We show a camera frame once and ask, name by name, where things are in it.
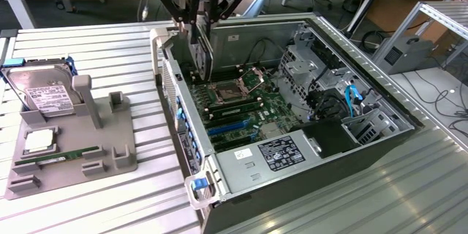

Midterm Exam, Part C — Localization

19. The black cable bundle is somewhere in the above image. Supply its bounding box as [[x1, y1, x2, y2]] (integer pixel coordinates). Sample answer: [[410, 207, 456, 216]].
[[415, 71, 468, 136]]

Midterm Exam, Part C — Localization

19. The black coiled cable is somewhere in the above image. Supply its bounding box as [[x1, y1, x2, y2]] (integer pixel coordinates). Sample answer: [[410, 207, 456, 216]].
[[362, 30, 391, 54]]

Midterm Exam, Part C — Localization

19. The grey control box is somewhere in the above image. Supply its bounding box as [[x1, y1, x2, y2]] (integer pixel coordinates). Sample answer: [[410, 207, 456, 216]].
[[372, 36, 446, 75]]

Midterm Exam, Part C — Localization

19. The blue disk carrier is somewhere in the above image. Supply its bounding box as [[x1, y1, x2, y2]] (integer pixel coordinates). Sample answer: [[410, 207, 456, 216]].
[[0, 54, 78, 109]]

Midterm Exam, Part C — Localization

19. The silver disk bay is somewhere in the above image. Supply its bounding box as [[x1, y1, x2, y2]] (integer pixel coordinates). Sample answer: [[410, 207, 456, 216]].
[[342, 107, 395, 146]]

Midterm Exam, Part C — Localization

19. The metal socket cover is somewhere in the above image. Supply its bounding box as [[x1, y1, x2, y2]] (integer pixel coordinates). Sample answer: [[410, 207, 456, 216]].
[[236, 66, 267, 89]]

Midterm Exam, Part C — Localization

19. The black fan shroud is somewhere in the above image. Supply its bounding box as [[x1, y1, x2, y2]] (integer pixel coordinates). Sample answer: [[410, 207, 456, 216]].
[[291, 117, 362, 159]]

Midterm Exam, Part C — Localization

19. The grey power supply unit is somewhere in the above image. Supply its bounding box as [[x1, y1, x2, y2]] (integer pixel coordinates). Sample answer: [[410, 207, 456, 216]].
[[215, 129, 323, 193]]

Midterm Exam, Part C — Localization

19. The installed RAM stick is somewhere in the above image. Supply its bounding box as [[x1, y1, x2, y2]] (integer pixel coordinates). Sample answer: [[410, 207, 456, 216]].
[[210, 101, 264, 117]]

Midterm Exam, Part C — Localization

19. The black power wire bundle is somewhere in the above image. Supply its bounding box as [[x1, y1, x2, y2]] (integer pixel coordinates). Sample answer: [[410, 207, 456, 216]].
[[307, 91, 348, 121]]

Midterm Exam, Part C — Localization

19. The black RAM slot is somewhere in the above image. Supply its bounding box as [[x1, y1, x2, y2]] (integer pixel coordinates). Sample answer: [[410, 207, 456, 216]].
[[212, 67, 240, 78], [212, 73, 243, 85]]

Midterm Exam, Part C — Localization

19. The grey case handle with latch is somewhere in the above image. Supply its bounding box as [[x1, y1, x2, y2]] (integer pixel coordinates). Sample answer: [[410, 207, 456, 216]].
[[184, 172, 220, 209]]

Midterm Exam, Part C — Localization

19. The grey metal box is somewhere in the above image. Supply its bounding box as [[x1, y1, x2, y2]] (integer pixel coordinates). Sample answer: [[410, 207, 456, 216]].
[[370, 0, 468, 76]]

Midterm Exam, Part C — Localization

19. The green RAM stick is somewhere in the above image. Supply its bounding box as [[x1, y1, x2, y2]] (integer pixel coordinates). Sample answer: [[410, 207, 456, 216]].
[[16, 146, 100, 165]]

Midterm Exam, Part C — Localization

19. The black looped wire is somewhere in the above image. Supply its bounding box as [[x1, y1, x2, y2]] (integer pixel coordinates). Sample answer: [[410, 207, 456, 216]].
[[247, 38, 286, 67]]

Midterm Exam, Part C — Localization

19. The black graphics card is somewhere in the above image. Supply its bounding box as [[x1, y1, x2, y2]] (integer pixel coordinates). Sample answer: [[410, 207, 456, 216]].
[[178, 12, 216, 84]]

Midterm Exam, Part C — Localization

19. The silver hard disk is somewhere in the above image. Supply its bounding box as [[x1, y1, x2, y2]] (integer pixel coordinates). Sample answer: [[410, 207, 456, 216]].
[[0, 63, 84, 118]]

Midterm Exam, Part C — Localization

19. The black expansion slot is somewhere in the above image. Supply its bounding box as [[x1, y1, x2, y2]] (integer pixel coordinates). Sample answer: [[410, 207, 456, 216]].
[[212, 135, 254, 149]]

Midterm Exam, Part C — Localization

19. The silver drive cage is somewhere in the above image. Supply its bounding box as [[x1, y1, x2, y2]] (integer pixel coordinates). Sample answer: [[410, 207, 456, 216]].
[[278, 43, 332, 109]]

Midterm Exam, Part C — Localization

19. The green motherboard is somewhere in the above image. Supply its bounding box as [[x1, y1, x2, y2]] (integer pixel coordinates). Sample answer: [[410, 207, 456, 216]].
[[184, 65, 307, 152]]

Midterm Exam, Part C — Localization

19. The black tripod pole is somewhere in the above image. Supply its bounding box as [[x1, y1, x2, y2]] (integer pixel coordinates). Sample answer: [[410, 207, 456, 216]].
[[346, 0, 396, 39]]

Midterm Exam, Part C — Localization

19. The plain grey case handle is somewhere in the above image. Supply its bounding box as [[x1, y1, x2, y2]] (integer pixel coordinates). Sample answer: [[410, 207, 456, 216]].
[[150, 27, 174, 77]]

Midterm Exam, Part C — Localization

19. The blue data wire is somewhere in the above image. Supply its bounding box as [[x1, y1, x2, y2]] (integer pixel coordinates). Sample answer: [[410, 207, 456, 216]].
[[343, 84, 367, 118]]

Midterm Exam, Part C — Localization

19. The grey parts rack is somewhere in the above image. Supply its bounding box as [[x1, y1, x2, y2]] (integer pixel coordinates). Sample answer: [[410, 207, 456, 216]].
[[3, 75, 139, 201]]

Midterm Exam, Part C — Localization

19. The silver CPU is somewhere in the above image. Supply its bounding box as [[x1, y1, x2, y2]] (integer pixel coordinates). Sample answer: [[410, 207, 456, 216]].
[[22, 129, 55, 154]]

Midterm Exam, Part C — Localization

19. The CPU socket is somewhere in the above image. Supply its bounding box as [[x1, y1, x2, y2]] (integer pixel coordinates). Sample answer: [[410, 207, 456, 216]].
[[214, 82, 250, 103]]

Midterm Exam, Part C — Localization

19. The black open PC case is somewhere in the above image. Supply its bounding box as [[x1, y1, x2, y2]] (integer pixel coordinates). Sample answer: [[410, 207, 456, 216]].
[[150, 12, 426, 234]]

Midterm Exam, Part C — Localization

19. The blue expansion slot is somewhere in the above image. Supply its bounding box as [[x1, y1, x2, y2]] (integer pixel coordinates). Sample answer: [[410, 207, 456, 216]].
[[207, 118, 252, 136]]

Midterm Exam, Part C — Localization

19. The silver chipset heatsink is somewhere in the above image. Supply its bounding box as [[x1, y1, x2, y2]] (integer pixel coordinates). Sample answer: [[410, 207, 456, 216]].
[[258, 124, 288, 139]]

